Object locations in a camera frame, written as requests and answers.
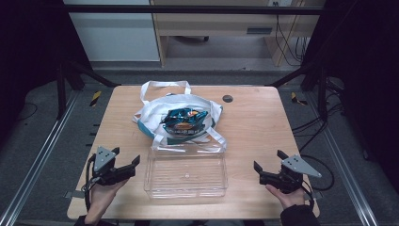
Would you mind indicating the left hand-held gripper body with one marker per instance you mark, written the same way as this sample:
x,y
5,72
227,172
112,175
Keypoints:
x,y
105,169

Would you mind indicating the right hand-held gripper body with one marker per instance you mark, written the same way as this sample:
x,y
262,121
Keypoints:
x,y
290,177

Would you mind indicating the clear plastic container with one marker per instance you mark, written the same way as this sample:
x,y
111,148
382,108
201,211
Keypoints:
x,y
185,172

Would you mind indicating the white tote bag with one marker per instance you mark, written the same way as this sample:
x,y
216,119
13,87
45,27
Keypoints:
x,y
180,119

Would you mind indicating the blue snack packet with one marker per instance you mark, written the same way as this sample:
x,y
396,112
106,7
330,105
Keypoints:
x,y
185,121

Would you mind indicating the person's right hand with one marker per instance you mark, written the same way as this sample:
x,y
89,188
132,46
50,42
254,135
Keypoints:
x,y
287,197

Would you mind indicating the person's left hand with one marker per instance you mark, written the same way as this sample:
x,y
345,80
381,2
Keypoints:
x,y
102,197

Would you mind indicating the yellow black tape marker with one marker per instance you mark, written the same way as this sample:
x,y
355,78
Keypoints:
x,y
95,98
296,99

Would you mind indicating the black metal stand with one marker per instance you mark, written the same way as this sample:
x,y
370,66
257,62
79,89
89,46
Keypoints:
x,y
62,91
321,94

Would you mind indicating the black table grommet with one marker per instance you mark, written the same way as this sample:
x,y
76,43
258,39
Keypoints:
x,y
227,98

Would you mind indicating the white cabinet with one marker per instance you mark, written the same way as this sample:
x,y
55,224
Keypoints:
x,y
116,34

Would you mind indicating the dark curtain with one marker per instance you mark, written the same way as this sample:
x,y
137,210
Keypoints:
x,y
28,44
363,62

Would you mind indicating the grey table bracket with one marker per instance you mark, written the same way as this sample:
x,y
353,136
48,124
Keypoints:
x,y
73,194
315,195

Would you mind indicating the aluminium floor rail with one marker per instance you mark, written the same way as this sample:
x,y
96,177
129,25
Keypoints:
x,y
44,147
342,163

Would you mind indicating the black horizontal frame bar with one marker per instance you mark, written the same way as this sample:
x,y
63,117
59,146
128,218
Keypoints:
x,y
188,9

